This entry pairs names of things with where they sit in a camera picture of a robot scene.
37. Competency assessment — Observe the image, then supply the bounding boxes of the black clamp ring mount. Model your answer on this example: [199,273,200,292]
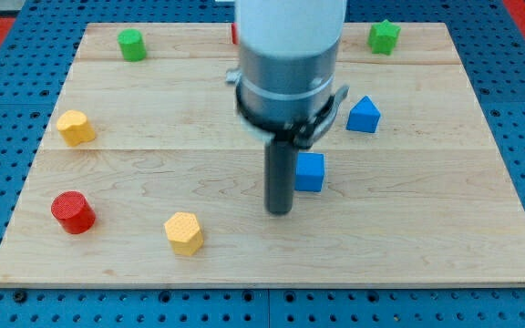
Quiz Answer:
[235,85,349,149]

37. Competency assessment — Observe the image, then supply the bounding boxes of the green star block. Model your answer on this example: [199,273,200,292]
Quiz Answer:
[367,19,401,56]

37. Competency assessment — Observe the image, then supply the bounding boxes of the blue triangular prism block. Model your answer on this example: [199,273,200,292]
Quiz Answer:
[345,96,381,133]

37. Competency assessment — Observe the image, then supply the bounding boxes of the blue cube block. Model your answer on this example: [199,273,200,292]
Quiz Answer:
[294,152,325,192]

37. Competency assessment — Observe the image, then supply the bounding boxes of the dark grey cylindrical probe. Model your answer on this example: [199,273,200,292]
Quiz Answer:
[264,140,298,215]

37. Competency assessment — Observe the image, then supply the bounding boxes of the wooden board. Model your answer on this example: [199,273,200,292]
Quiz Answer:
[0,23,525,289]

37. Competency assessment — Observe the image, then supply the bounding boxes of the yellow hexagon block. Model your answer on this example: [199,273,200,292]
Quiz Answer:
[163,212,204,256]

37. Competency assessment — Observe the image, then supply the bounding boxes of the red cylinder block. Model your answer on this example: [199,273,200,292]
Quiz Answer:
[50,190,96,234]

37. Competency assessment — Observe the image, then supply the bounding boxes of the yellow heart block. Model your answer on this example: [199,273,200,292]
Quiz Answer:
[56,110,96,147]

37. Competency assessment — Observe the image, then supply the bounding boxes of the red block behind arm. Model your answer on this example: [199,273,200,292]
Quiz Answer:
[231,23,240,45]

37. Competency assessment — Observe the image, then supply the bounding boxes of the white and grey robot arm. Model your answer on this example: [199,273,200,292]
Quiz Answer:
[226,0,349,216]

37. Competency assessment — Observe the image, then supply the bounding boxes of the green cylinder block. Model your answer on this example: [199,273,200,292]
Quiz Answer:
[117,28,147,62]

